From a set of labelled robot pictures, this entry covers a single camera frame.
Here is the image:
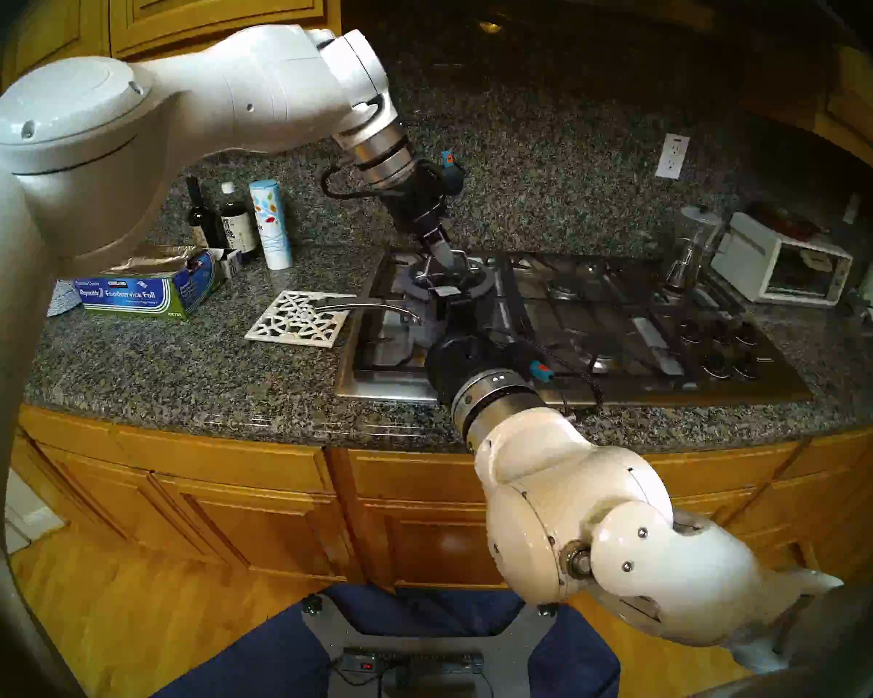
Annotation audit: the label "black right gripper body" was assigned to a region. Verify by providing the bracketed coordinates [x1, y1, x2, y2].
[424, 330, 537, 408]

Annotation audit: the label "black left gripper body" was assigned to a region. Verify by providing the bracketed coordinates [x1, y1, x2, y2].
[384, 164, 468, 242]

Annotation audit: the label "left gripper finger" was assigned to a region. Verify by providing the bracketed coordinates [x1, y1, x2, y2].
[420, 226, 457, 275]

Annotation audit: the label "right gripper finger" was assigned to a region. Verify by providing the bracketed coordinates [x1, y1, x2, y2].
[429, 284, 482, 337]

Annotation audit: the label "grey pot lid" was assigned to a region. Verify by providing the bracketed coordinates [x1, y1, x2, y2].
[396, 253, 497, 305]

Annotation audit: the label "dark grey saucepan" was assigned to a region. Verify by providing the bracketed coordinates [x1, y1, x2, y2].
[314, 282, 500, 341]

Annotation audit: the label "black cast iron stove grate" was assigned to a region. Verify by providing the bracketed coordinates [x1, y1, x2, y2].
[506, 253, 670, 381]
[353, 252, 533, 379]

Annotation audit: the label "small black stove grate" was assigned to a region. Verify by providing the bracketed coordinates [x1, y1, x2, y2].
[658, 268, 746, 319]

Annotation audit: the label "white canister with leaf print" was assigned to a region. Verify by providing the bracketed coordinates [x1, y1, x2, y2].
[250, 180, 294, 270]

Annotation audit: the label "white ornate metal trivet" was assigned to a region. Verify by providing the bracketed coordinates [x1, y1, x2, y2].
[245, 291, 358, 349]

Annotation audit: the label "dark bottle with white label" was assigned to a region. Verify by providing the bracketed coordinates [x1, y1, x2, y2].
[218, 182, 259, 257]

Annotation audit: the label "stainless steel gas cooktop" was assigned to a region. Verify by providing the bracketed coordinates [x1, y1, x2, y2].
[334, 247, 816, 406]

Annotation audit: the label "dark wine bottle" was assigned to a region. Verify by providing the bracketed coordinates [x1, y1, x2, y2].
[186, 175, 223, 250]

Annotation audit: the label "glass blender jar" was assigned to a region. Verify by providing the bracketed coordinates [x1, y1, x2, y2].
[661, 205, 730, 292]

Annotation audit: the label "wooden lower cabinets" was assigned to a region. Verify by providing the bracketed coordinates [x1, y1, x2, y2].
[11, 404, 873, 606]

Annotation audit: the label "wooden upper cabinet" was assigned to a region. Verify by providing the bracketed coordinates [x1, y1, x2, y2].
[0, 0, 370, 165]
[742, 39, 873, 188]

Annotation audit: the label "white toaster oven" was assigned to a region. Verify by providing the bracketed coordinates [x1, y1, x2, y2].
[711, 211, 855, 309]

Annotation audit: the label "grey power strip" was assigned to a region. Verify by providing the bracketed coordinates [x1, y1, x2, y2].
[340, 646, 486, 677]

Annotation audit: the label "blue foil sheet box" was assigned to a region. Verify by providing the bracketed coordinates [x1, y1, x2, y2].
[73, 244, 228, 319]

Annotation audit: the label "red frying pan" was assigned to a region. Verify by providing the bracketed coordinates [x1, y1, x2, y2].
[751, 201, 824, 241]

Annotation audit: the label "dark blue cloth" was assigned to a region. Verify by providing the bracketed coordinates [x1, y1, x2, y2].
[148, 582, 623, 698]

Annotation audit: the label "white panelled door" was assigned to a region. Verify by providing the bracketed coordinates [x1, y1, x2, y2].
[6, 470, 68, 557]

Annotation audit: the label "black braided cable blue connector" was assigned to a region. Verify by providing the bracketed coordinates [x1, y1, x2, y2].
[509, 332, 605, 415]

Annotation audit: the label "white wall outlet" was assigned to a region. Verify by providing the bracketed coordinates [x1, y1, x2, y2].
[655, 133, 690, 180]

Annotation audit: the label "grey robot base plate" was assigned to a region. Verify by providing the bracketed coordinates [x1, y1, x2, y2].
[302, 593, 562, 698]

